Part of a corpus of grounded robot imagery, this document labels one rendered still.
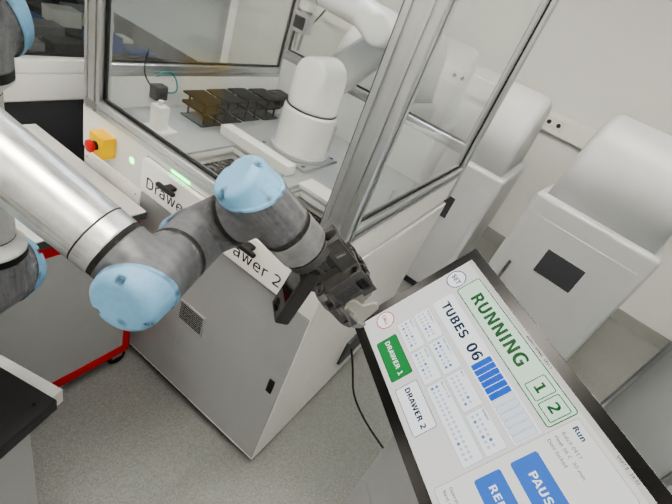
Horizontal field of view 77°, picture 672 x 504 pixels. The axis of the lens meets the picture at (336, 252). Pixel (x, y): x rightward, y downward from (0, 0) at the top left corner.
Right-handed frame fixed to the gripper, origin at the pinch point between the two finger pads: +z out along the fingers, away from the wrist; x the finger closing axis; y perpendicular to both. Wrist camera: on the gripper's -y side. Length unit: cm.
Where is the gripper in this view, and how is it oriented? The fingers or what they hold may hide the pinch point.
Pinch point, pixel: (357, 322)
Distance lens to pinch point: 74.6
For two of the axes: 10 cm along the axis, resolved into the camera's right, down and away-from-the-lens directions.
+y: 8.4, -5.2, -1.6
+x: -2.4, -6.2, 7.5
